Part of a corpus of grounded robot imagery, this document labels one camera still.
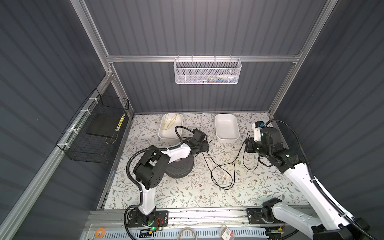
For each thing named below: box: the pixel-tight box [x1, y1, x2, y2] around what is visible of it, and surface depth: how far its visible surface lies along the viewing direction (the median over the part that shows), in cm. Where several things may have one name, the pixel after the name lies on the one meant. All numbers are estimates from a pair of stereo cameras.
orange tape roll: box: [95, 228, 106, 239], surface depth 71 cm
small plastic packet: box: [218, 224, 235, 240], surface depth 69 cm
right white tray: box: [215, 113, 240, 144], surface depth 114 cm
